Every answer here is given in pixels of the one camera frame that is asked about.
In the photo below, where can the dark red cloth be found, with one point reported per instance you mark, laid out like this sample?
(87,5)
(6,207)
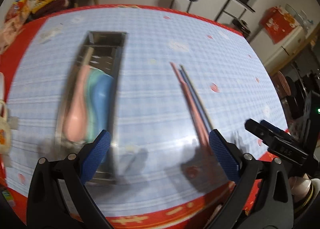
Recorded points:
(56,4)

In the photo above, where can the black pot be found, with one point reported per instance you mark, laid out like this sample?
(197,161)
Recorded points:
(241,26)

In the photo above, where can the blue spoon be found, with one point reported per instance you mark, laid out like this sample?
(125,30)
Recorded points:
(103,98)

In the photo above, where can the brown round stool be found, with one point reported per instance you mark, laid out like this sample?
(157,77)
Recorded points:
(282,86)

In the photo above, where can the blue chopstick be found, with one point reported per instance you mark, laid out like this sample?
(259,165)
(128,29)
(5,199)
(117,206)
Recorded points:
(194,98)

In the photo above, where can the teal spoon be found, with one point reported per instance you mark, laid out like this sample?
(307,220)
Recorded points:
(91,88)

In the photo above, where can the cream mug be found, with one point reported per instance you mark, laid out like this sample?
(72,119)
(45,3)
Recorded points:
(3,126)

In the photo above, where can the peach snack packet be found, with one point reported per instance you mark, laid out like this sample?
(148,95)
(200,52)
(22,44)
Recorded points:
(10,33)

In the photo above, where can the pink chopstick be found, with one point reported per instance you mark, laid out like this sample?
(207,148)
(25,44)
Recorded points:
(200,128)
(186,96)

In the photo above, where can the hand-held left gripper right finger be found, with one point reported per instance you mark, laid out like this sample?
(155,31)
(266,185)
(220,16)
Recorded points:
(223,153)

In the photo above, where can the orange red snack packet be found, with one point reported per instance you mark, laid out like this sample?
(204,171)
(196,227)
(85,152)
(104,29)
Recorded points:
(17,6)

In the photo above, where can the white cabinet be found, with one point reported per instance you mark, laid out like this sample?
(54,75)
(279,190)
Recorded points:
(297,42)

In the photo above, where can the red gift box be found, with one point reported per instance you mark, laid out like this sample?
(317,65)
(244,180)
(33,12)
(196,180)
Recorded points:
(280,23)

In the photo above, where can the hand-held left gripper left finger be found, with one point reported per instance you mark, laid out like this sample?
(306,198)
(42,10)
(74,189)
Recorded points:
(96,153)

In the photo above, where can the blue checked tablecloth red border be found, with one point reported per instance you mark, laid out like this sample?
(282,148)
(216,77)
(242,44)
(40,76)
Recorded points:
(155,108)

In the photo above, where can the pink spoon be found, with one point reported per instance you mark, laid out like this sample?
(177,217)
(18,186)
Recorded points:
(75,118)

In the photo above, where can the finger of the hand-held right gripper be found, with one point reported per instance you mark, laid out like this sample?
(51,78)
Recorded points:
(273,130)
(255,128)

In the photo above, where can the green chopstick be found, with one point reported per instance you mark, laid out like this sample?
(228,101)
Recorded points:
(198,96)

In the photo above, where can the stainless steel utensil tray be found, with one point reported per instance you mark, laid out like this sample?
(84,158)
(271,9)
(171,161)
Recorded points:
(107,51)

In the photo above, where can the person's right hand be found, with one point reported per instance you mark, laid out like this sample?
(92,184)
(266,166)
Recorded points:
(300,185)

